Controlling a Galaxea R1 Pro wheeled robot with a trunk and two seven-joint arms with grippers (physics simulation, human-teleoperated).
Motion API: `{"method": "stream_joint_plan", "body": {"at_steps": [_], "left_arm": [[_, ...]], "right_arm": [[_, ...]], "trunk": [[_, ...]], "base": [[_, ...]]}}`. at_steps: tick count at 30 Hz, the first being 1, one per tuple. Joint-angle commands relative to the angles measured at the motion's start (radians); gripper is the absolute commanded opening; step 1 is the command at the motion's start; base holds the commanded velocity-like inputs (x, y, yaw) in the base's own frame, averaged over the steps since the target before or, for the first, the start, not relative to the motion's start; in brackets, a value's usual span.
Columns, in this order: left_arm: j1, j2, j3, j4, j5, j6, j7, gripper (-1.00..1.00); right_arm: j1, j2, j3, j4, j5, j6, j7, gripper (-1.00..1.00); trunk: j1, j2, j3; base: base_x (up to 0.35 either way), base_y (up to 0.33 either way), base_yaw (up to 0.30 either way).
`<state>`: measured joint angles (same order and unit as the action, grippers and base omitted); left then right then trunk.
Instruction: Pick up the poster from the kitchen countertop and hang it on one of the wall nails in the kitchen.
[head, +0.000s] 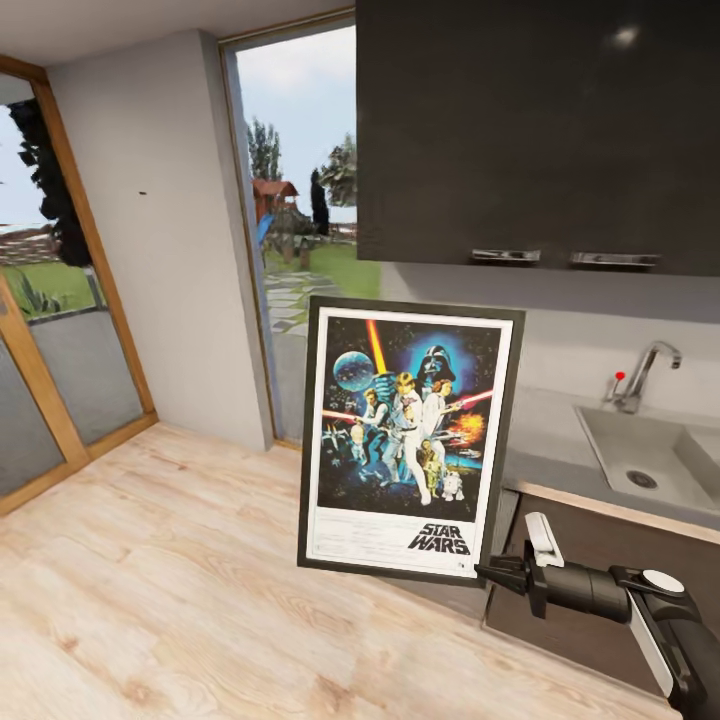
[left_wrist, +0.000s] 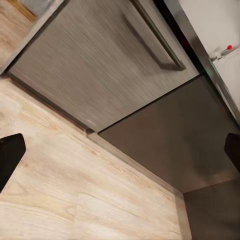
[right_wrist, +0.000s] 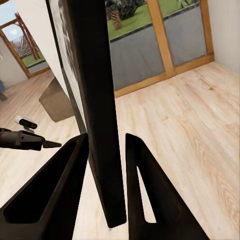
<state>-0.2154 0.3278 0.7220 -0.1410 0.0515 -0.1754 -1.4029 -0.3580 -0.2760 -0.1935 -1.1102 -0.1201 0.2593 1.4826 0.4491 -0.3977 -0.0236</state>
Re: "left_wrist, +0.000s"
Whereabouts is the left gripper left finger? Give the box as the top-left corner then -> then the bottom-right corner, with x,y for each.
0,133 -> 26,193

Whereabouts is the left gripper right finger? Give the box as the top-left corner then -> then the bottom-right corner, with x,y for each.
224,132 -> 240,173

